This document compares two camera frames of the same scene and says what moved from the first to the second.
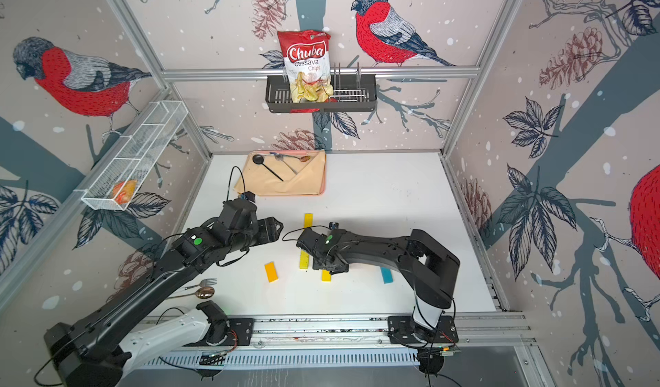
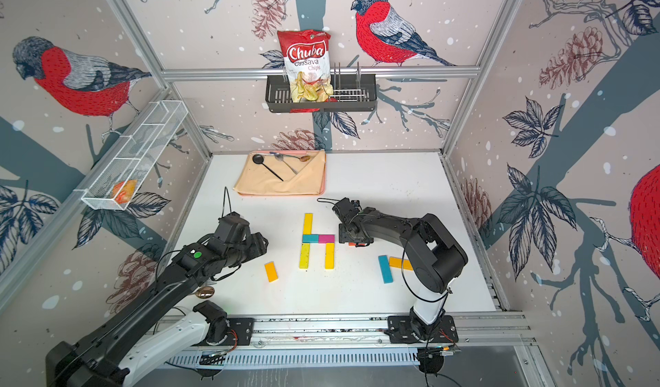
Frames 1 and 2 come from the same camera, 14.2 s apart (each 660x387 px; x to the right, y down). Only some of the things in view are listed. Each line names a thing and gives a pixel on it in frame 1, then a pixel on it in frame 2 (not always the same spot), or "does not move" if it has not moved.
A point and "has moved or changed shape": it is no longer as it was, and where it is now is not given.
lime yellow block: [326, 276] has moved or changed shape
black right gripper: [315, 264] → [342, 236]
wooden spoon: [303, 158] does not move
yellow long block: [303, 261] does not move
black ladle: [258, 159] does not move
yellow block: [308, 220] does not move
